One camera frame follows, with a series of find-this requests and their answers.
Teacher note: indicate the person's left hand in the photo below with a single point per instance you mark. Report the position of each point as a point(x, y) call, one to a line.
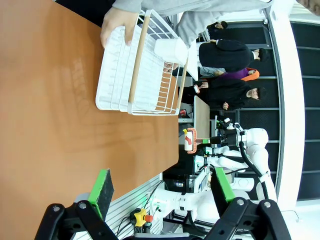
point(171, 66)

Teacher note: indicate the white drip tray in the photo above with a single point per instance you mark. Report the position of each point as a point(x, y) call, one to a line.
point(112, 75)

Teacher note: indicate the person in black holding roller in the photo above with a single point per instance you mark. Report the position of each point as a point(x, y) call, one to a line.
point(232, 93)

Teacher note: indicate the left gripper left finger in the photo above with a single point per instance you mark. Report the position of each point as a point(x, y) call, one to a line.
point(100, 190)

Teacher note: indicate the person's right hand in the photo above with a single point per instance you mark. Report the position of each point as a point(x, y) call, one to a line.
point(117, 18)

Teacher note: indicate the brown background table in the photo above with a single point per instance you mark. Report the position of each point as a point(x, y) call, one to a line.
point(202, 117)

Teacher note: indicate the person in black with glasses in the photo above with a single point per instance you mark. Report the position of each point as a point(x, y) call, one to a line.
point(225, 56)

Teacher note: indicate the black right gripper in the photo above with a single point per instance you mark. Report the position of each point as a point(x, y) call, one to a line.
point(226, 140)

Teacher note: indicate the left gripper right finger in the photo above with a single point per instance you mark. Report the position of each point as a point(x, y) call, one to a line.
point(221, 187)

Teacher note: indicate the yellow red emergency stop button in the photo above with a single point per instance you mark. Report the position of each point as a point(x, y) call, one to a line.
point(141, 215)

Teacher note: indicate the aluminium profile frame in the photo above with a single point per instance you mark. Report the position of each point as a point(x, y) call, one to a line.
point(135, 197)

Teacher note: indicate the small person in black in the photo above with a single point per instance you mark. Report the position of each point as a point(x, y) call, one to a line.
point(217, 25)

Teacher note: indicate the person in purple, orange hood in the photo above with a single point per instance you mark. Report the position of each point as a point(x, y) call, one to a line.
point(240, 74)

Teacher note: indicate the white utensil holder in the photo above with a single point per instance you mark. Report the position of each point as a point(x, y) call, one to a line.
point(170, 50)

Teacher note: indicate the person's left forearm grey sleeve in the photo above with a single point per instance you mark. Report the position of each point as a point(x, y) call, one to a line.
point(190, 27)

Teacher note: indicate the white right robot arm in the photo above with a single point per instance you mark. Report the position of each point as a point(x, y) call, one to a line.
point(257, 150)

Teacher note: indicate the person in grey hoodie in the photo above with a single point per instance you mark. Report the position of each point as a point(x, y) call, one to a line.
point(200, 7)

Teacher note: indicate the person's right forearm grey sleeve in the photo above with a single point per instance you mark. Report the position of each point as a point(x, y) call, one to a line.
point(135, 3)

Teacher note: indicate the small red object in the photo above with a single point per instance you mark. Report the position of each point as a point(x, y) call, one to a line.
point(183, 113)

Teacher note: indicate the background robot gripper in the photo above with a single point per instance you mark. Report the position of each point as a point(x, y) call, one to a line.
point(226, 122)

